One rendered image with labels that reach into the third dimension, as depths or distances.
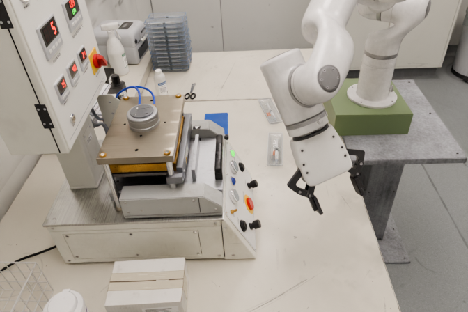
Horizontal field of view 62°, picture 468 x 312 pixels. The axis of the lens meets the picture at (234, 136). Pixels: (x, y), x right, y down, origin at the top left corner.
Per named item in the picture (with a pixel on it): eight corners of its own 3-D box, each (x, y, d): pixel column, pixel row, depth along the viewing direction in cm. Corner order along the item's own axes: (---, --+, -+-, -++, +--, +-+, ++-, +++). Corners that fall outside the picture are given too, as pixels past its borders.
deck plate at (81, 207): (42, 227, 99) (41, 224, 98) (84, 142, 126) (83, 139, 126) (223, 221, 97) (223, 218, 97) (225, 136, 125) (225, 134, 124)
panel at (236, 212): (255, 252, 109) (224, 213, 99) (251, 178, 133) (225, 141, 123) (262, 250, 109) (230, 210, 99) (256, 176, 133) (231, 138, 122)
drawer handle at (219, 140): (215, 180, 102) (214, 168, 100) (216, 144, 114) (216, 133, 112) (223, 180, 102) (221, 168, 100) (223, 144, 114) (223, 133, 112)
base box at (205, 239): (66, 265, 109) (44, 225, 99) (101, 174, 139) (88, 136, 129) (255, 259, 108) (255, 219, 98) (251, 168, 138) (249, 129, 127)
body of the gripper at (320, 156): (325, 115, 81) (345, 163, 83) (281, 135, 81) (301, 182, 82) (338, 117, 74) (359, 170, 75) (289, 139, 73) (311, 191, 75)
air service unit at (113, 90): (111, 132, 121) (99, 92, 112) (122, 106, 132) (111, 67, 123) (128, 131, 121) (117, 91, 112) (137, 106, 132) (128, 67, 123)
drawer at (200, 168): (112, 203, 103) (104, 182, 98) (129, 150, 120) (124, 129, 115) (223, 199, 102) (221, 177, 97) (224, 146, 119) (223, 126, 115)
